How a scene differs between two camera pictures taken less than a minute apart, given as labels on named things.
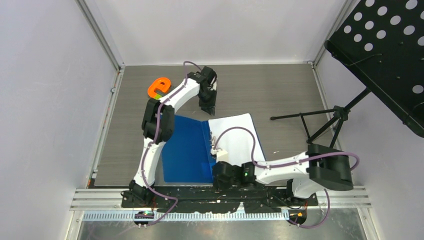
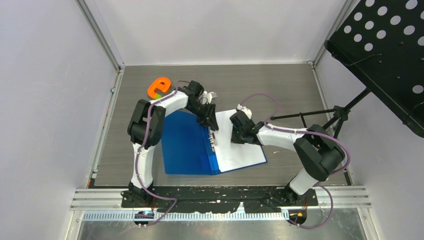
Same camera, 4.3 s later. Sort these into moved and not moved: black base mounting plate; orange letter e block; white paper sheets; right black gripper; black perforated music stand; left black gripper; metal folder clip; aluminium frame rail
Moved: metal folder clip; left black gripper; right black gripper
Not moved: orange letter e block; aluminium frame rail; white paper sheets; black perforated music stand; black base mounting plate
